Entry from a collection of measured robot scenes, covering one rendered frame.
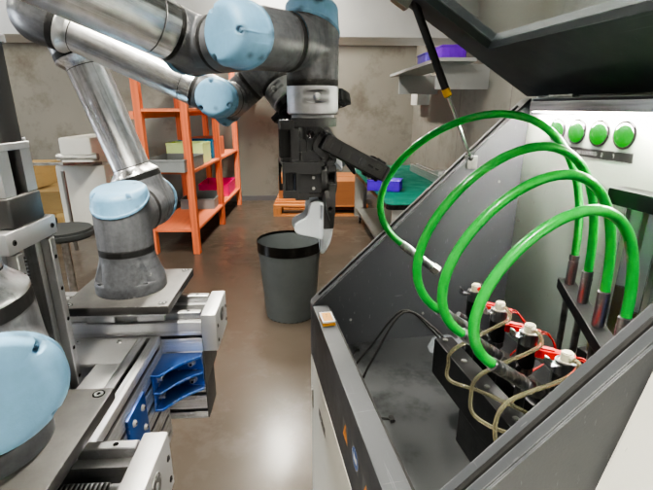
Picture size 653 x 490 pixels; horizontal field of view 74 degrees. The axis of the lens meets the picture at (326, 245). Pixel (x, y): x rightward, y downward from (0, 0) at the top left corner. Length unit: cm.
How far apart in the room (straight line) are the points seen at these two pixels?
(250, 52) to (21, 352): 38
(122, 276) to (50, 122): 694
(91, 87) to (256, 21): 64
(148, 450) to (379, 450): 32
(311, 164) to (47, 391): 42
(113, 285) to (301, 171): 54
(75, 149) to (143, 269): 481
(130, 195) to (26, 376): 60
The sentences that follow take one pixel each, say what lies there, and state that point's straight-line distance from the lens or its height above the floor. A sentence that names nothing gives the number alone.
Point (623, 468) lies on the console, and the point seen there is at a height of 105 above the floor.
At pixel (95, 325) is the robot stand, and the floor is 98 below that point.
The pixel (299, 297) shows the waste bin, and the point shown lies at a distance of 298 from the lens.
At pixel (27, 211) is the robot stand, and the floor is 127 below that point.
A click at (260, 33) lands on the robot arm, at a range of 57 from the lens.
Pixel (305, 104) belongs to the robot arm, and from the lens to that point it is 64.
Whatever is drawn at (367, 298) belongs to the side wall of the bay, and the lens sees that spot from 114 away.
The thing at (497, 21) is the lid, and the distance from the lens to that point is 104.
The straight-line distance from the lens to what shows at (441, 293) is 63.
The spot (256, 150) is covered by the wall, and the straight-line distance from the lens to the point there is 702.
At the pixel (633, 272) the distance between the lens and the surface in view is 68.
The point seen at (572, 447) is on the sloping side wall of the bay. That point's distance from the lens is 60.
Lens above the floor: 143
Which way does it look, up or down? 18 degrees down
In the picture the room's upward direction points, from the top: straight up
